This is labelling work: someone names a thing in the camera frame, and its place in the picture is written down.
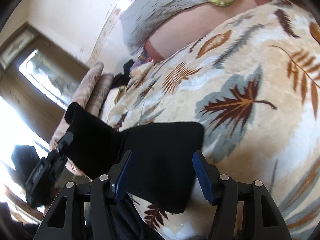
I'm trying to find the grey quilted pillow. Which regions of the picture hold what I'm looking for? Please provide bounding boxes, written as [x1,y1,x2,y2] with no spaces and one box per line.
[120,0,208,55]

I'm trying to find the pink bed sheet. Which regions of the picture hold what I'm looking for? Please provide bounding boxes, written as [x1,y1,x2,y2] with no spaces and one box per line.
[144,0,270,62]

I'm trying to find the striped beige cushion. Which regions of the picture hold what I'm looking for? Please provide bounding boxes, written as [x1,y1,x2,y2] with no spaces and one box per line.
[49,62,104,151]
[85,73,114,117]

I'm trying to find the black pants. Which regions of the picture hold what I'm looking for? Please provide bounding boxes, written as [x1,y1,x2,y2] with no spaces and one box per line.
[66,107,204,214]

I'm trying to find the leaf patterned fleece blanket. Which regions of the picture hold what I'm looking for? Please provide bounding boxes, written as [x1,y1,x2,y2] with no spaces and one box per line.
[101,0,319,239]

